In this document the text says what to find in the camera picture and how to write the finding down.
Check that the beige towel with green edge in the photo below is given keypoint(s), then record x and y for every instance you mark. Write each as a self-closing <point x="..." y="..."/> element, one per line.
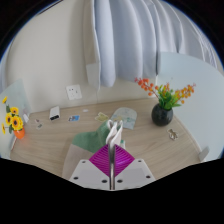
<point x="88" y="140"/>

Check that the yellow sunflower bouquet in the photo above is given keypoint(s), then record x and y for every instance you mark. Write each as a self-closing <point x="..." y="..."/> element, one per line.
<point x="15" y="121"/>

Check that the white wall socket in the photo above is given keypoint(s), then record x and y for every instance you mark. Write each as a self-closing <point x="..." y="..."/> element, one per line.
<point x="73" y="92"/>

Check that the blue sticker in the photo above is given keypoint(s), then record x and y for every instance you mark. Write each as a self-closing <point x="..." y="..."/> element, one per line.
<point x="74" y="118"/>

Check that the pink sticker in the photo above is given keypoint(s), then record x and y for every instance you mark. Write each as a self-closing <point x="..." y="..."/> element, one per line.
<point x="37" y="120"/>

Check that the orange vase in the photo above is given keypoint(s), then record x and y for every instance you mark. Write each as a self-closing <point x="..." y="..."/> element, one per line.
<point x="20" y="134"/>

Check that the gold sticker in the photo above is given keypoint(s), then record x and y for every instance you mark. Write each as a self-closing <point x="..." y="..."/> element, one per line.
<point x="172" y="134"/>

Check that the orange flowers with green leaves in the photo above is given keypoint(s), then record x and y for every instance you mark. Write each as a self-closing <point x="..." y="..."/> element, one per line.
<point x="168" y="98"/>

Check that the grey divider bracket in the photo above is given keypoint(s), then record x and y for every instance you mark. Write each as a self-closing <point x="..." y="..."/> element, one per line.
<point x="203" y="154"/>

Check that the frosted desk divider panel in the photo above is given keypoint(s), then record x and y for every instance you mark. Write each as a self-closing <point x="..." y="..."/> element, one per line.
<point x="200" y="100"/>
<point x="13" y="96"/>

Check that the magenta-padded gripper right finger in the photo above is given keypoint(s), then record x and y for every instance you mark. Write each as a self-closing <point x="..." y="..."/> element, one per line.
<point x="133" y="173"/>

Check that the white rectangular box device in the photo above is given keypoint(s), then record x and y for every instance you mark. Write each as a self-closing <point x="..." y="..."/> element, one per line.
<point x="54" y="113"/>

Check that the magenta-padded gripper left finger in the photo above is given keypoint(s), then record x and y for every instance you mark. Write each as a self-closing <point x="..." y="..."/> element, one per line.
<point x="90" y="173"/>

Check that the green and white sticker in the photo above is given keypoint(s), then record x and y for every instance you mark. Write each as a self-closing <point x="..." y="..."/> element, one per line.
<point x="39" y="126"/>

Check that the black round vase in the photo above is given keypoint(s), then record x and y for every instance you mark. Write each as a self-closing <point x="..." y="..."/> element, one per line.
<point x="162" y="115"/>

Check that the white curtain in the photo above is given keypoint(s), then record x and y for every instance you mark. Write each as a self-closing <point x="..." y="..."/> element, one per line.
<point x="133" y="40"/>

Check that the yellow sticker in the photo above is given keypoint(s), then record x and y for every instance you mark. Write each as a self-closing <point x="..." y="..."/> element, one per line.
<point x="101" y="117"/>

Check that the small white sticker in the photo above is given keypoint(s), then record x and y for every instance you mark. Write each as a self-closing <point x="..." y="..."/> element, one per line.
<point x="85" y="110"/>

